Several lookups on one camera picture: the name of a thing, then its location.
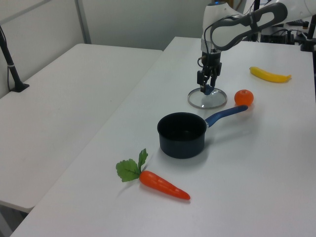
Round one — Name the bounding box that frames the black clamp camera stand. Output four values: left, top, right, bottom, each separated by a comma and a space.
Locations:
299, 14, 316, 52

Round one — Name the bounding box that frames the glass lid with blue knob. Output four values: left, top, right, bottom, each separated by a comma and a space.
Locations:
187, 83, 228, 110

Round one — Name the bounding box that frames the orange toy mandarin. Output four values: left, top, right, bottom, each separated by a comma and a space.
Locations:
234, 89, 255, 107

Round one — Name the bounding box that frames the black electronics box with cables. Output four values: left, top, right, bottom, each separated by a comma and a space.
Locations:
260, 29, 306, 45

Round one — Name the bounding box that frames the toy carrot with green leaves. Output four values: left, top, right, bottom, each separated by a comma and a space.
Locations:
116, 148, 191, 201

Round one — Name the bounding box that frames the dark saucepan with blue handle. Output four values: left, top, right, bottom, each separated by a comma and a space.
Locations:
157, 105, 249, 159

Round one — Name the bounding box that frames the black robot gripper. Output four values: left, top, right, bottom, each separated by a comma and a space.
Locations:
196, 50, 222, 93

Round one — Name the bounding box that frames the yellow toy banana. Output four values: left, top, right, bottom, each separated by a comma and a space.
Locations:
248, 66, 292, 83

